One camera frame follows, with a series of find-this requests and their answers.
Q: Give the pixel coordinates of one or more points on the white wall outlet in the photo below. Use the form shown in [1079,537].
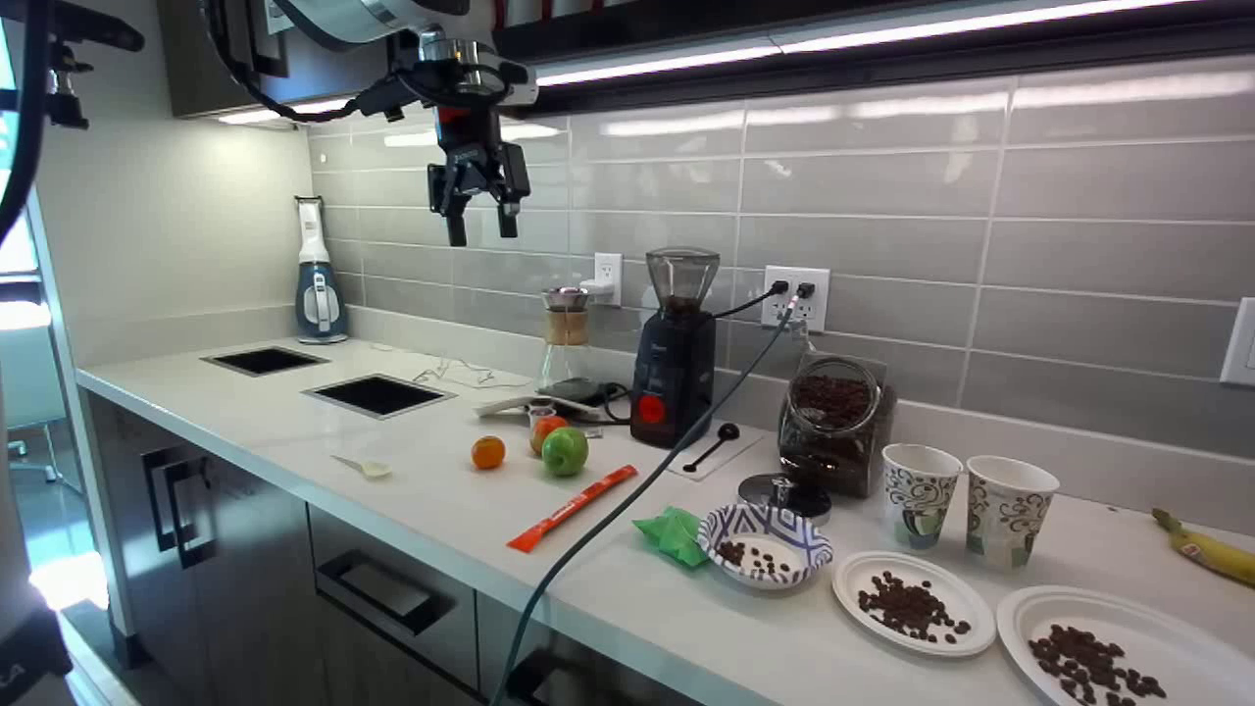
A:
[798,297]

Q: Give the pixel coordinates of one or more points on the black coffee grinder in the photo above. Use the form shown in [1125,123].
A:
[674,382]

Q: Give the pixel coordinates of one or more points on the small orange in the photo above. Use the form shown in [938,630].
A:
[489,454]

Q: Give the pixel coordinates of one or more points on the red orange peach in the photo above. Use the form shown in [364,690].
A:
[541,427]

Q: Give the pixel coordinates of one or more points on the patterned bowl with beans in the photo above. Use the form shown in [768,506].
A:
[768,546]

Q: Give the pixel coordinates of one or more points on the near paper plate with beans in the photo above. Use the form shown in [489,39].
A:
[915,605]

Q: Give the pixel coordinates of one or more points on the paper plate with beans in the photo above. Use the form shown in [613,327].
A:
[915,605]
[1096,647]

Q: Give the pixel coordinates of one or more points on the orange red packet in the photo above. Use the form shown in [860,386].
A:
[581,501]

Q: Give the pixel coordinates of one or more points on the patterned paper cup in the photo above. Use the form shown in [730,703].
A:
[1007,506]
[921,485]

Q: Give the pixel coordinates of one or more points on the yellow banana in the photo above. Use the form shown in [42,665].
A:
[1208,549]

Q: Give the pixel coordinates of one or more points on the green apple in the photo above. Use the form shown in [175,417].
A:
[568,454]

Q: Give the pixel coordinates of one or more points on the far paper plate with beans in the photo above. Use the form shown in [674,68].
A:
[1096,647]

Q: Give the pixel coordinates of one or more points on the white wall charger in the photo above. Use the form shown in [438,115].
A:
[607,282]

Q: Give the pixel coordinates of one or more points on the black measuring spoon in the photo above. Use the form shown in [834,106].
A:
[728,434]

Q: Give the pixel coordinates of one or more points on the glass pour over carafe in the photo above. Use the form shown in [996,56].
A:
[568,310]

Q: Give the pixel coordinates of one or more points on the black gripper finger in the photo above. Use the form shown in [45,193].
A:
[451,209]
[509,213]

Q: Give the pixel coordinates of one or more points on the white plastic spoon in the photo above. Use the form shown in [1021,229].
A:
[375,472]

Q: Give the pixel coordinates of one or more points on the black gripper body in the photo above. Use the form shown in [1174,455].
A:
[467,85]

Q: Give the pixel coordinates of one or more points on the black kitchen scale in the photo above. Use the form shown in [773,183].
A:
[573,399]

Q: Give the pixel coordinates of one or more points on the green crumpled cloth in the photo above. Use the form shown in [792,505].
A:
[674,536]

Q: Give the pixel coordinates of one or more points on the glass jar of coffee beans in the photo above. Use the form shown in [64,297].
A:
[834,422]

